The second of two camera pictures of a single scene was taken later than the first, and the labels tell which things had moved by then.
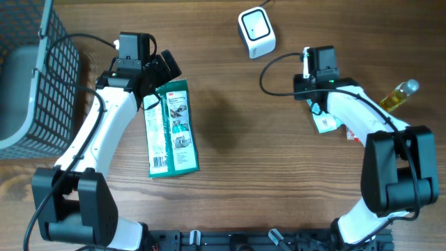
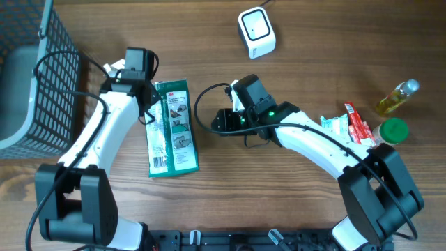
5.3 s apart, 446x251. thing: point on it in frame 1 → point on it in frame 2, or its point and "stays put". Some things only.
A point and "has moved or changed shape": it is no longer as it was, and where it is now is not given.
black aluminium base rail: (260, 240) stays put
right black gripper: (297, 81) → (226, 116)
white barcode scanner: (256, 32) stays put
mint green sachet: (325, 122) has moved or changed shape
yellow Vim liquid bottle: (398, 95) stays put
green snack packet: (171, 146) stays put
